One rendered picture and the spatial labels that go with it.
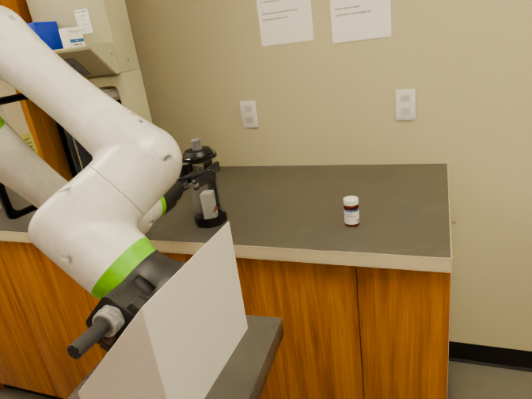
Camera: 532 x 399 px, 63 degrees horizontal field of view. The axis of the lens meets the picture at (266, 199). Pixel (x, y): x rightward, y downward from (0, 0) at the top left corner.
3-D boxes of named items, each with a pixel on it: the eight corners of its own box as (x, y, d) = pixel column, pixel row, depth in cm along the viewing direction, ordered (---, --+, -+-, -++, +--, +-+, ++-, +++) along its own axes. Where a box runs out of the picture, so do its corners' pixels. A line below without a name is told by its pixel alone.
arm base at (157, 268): (111, 341, 55) (75, 309, 55) (65, 400, 61) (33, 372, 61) (200, 253, 78) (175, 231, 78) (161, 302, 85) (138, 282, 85)
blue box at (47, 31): (43, 51, 154) (35, 24, 151) (64, 48, 151) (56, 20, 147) (20, 55, 146) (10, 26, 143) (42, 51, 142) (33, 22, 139)
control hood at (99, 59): (50, 81, 159) (41, 52, 156) (121, 73, 148) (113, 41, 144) (24, 85, 150) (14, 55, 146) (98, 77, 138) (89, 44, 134)
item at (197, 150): (193, 156, 137) (189, 135, 135) (219, 155, 134) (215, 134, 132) (178, 165, 129) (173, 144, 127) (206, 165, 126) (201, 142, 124)
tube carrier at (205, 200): (203, 210, 145) (191, 149, 137) (233, 211, 141) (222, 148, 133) (187, 225, 136) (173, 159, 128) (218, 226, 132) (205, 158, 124)
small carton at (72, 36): (77, 47, 146) (72, 28, 144) (85, 45, 143) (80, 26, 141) (63, 48, 143) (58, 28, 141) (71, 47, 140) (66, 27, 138)
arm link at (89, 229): (166, 232, 71) (78, 156, 71) (96, 309, 67) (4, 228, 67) (172, 241, 83) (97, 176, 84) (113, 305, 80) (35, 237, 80)
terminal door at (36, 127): (81, 189, 173) (51, 86, 158) (9, 222, 148) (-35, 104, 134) (80, 189, 173) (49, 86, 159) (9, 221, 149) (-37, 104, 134)
